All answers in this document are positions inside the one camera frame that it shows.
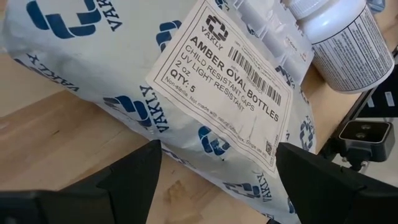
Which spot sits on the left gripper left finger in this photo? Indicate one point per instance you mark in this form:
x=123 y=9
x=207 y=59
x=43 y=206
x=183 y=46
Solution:
x=130 y=193

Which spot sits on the large white bottle grey label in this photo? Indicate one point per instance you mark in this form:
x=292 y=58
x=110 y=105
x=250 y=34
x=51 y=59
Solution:
x=342 y=46

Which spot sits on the black table-level camera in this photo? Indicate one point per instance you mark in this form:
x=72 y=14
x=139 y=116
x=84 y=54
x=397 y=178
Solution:
x=363 y=138

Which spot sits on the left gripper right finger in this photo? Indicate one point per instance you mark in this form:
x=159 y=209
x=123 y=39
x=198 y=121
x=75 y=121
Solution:
x=326 y=196

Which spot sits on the white weekly pill organizer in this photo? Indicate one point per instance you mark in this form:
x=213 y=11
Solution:
x=273 y=40

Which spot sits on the white Varly printed pouch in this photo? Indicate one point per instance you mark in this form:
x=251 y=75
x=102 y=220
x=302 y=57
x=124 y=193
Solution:
x=109 y=77

